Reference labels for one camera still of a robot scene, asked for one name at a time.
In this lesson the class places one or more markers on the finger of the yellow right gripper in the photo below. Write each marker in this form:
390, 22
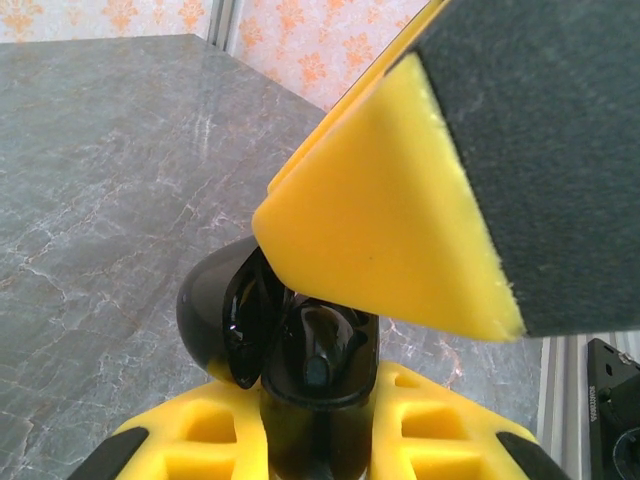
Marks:
360, 85
400, 200

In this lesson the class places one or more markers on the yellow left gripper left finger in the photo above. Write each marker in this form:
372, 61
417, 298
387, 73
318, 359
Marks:
200, 450

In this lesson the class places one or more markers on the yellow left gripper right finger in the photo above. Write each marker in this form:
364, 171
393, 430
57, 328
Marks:
440, 445

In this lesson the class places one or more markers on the black glossy charging case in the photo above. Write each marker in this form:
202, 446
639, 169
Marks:
205, 305

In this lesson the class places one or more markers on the long aluminium base rail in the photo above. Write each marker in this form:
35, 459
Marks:
562, 410

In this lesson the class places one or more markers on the aluminium corner post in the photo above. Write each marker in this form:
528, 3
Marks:
222, 25

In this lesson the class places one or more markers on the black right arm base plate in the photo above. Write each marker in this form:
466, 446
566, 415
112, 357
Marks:
605, 385

